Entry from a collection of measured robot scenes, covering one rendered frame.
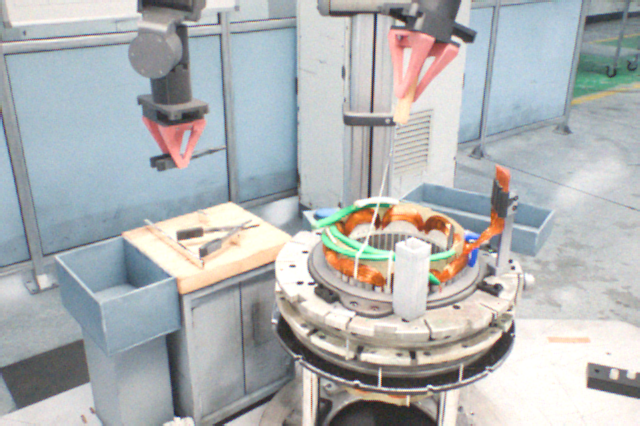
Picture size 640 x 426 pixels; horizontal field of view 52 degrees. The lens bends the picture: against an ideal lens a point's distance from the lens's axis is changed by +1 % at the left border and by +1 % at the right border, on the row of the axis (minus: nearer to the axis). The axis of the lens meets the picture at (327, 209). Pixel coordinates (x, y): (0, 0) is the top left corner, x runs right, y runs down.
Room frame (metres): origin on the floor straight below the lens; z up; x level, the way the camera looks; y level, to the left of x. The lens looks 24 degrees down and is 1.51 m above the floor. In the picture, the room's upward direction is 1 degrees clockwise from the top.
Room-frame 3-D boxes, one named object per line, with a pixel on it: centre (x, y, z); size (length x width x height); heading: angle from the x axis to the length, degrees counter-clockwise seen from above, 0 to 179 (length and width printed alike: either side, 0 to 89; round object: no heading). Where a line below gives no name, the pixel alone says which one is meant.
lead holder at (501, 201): (0.73, -0.21, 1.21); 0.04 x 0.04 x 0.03; 38
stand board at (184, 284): (0.90, 0.18, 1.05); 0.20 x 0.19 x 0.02; 130
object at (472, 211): (1.04, -0.26, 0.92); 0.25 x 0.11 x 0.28; 58
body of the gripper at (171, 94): (0.91, 0.22, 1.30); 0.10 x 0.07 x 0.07; 41
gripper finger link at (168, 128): (0.91, 0.22, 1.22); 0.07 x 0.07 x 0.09; 41
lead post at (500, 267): (0.74, -0.23, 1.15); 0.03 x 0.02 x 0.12; 120
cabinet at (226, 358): (0.90, 0.18, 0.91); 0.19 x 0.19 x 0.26; 40
